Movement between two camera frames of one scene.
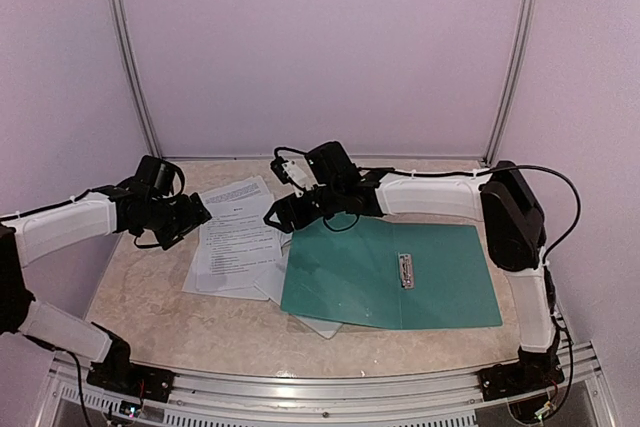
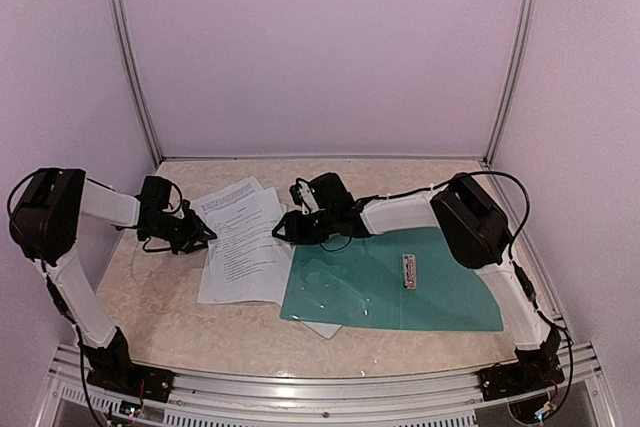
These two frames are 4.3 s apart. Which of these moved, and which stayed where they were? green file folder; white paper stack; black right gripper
Moved: black right gripper
Stayed: green file folder; white paper stack
